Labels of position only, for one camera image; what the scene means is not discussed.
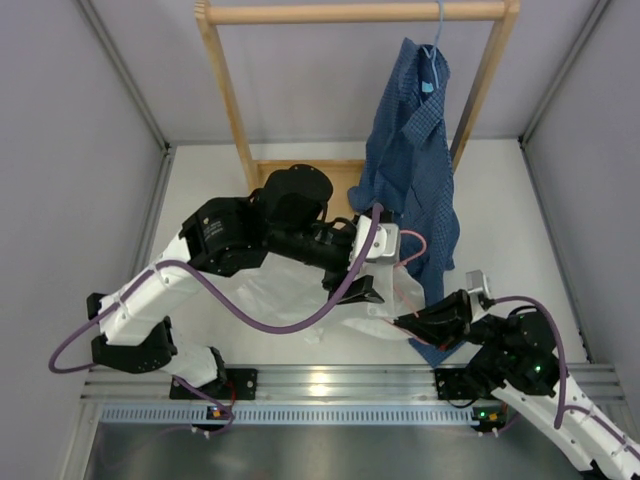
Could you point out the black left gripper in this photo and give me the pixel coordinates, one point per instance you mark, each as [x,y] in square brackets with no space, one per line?
[361,289]

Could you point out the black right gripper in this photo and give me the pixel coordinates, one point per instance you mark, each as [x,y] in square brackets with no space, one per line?
[443,323]

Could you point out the white shirt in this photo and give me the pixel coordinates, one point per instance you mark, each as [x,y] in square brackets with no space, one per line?
[284,292]

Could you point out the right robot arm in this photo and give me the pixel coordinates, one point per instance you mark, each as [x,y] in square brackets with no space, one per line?
[521,362]

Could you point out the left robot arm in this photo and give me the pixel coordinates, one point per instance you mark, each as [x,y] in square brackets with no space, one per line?
[286,216]

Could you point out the blue checkered shirt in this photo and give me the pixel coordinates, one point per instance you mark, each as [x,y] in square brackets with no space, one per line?
[408,167]

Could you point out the wooden clothes rack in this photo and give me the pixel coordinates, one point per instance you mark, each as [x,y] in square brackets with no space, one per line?
[315,80]

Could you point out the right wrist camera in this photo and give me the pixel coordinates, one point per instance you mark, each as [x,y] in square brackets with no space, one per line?
[479,293]

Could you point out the aluminium mounting rail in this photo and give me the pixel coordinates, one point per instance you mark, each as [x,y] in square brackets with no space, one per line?
[287,383]

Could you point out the left aluminium frame post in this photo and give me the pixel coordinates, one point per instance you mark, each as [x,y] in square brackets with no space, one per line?
[118,64]

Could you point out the aluminium frame post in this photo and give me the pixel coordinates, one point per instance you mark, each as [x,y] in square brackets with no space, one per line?
[118,64]
[596,13]

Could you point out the blue wire hanger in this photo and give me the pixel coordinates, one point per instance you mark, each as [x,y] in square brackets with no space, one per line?
[437,45]

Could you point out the slotted cable duct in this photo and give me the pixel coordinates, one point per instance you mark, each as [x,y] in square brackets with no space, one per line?
[297,415]

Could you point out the right aluminium frame post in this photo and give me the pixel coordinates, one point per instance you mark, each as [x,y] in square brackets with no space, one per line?
[596,13]

